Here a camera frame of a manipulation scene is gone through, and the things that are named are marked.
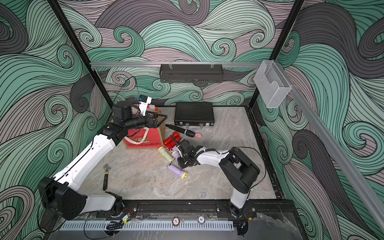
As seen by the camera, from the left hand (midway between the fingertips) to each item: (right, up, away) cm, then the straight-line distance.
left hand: (161, 113), depth 72 cm
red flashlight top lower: (+1, -19, +23) cm, 30 cm away
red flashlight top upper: (+5, -15, +29) cm, 33 cm away
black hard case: (+17, 0, +33) cm, 37 cm away
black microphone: (+13, -12, +27) cm, 32 cm away
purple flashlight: (+4, -22, +20) cm, 30 cm away
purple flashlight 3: (+9, -34, +10) cm, 36 cm away
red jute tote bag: (-11, -14, +12) cm, 22 cm away
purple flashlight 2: (+6, -25, +17) cm, 31 cm away
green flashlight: (-3, -23, +20) cm, 31 cm away
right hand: (+8, -30, +18) cm, 36 cm away
